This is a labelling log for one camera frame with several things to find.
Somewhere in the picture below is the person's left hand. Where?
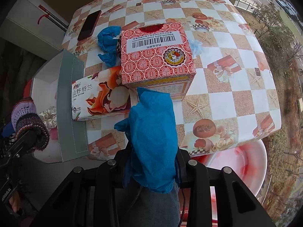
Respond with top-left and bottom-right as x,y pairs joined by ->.
9,191 -> 21,213

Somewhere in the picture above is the floral tissue box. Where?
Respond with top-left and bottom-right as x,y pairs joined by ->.
71,66 -> 138,121

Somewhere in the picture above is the dark red smartphone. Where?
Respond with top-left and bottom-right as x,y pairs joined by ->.
77,10 -> 101,41

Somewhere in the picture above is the blue shoe cover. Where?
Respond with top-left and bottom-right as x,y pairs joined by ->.
114,87 -> 178,194
97,26 -> 121,68

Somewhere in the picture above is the large pink foam sponge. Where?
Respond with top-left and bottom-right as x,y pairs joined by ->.
49,128 -> 59,140

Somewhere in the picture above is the red handled mop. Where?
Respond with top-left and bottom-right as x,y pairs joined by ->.
37,5 -> 68,32

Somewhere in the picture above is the white polka dot scrunchie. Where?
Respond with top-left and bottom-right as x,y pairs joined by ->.
39,107 -> 57,131

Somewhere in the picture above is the white cabinet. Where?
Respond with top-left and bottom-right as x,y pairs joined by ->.
1,0 -> 68,60

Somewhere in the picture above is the checkered tablecloth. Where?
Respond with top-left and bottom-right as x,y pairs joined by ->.
62,0 -> 281,157

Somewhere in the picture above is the grey white storage box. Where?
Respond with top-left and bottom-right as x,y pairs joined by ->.
30,49 -> 89,163

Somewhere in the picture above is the purple knitted pouch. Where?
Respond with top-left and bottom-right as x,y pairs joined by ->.
11,97 -> 50,152

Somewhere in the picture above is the red patterned cardboard box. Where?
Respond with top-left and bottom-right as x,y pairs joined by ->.
121,22 -> 196,101

